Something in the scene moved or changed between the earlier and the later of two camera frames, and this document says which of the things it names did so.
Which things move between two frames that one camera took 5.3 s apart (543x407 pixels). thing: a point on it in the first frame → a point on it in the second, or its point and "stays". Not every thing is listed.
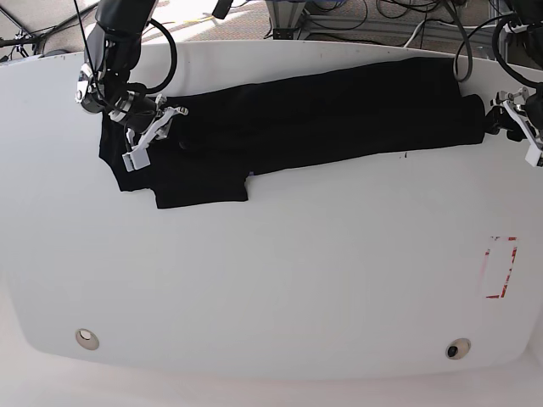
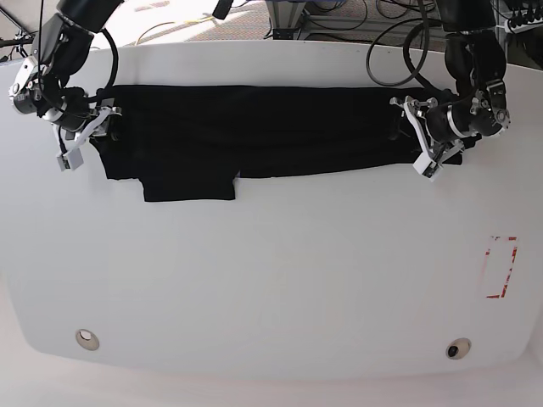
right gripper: x=528 y=111 → x=444 y=129
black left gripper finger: x=498 y=119 → x=468 y=142
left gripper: x=147 y=117 → x=75 y=114
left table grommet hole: x=86 y=338 stays
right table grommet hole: x=457 y=348 stays
